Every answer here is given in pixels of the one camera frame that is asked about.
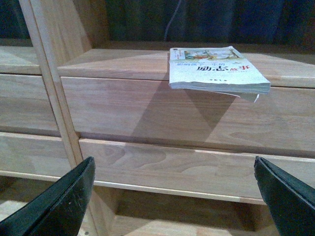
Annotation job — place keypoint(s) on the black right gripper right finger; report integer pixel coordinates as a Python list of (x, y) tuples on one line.
[(291, 202)]

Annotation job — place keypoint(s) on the dark blue curtain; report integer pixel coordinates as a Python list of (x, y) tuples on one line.
[(284, 22)]

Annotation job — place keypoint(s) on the light wooden bookshelf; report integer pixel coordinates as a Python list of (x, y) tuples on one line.
[(168, 162)]

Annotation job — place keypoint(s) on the white paperback book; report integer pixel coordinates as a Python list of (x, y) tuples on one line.
[(220, 70)]

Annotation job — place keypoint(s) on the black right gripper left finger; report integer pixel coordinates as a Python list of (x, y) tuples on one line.
[(59, 210)]

